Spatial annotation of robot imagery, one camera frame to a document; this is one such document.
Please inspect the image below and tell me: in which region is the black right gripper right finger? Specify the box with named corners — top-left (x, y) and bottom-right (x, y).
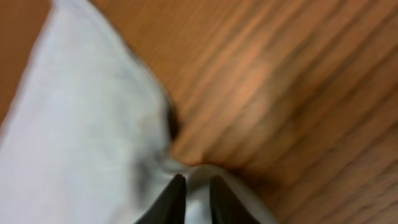
top-left (210, 176), bottom-right (259, 224)

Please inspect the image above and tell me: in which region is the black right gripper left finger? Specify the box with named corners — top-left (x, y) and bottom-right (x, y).
top-left (136, 174), bottom-right (187, 224)

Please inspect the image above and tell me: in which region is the light blue printed t-shirt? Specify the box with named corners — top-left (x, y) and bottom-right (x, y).
top-left (1, 1), bottom-right (276, 223)

